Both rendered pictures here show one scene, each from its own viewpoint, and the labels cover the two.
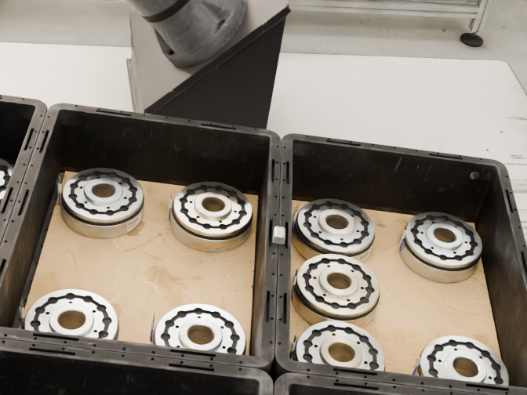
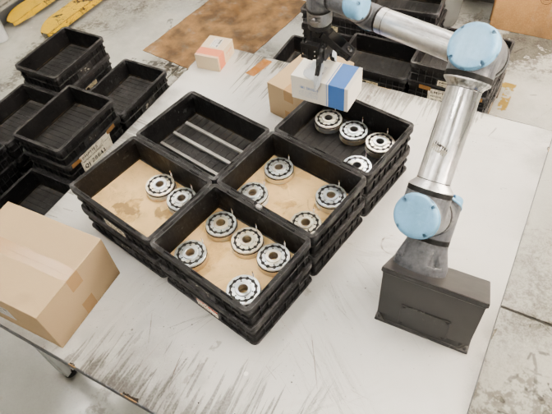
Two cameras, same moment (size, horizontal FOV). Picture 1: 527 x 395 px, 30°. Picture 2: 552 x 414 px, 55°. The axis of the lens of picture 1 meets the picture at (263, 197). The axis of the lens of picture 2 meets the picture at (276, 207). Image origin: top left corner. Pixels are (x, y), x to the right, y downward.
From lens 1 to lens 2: 187 cm
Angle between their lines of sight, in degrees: 82
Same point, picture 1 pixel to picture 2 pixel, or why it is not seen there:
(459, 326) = (211, 277)
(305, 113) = (406, 363)
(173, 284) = (285, 205)
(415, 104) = not seen: outside the picture
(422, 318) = (223, 267)
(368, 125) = (381, 391)
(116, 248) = (310, 198)
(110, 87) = not seen: hidden behind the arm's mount
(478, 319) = not seen: hidden behind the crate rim
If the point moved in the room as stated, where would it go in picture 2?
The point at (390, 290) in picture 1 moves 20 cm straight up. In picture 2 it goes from (240, 266) to (231, 227)
